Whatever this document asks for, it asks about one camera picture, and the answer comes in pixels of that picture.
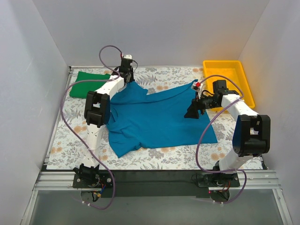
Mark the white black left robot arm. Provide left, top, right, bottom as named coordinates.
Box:
left=74, top=54, right=134, bottom=188

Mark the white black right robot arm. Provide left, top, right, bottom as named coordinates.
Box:
left=184, top=75, right=270, bottom=186

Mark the green folded t shirt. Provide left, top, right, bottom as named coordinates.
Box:
left=69, top=71, right=111, bottom=99

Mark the aluminium frame rail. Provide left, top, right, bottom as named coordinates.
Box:
left=22, top=170, right=293, bottom=225

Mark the yellow plastic bin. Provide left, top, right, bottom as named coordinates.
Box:
left=203, top=60, right=255, bottom=109

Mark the blue t shirt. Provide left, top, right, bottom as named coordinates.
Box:
left=107, top=82, right=210, bottom=158

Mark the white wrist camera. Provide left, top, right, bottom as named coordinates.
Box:
left=191, top=81, right=204, bottom=99
left=121, top=54, right=133, bottom=61

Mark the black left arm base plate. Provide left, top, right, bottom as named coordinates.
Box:
left=72, top=173, right=113, bottom=188

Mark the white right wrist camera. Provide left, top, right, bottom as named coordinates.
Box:
left=191, top=81, right=204, bottom=99

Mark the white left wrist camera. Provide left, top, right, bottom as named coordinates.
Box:
left=121, top=54, right=133, bottom=61

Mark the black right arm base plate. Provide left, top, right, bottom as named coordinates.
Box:
left=193, top=172, right=240, bottom=188

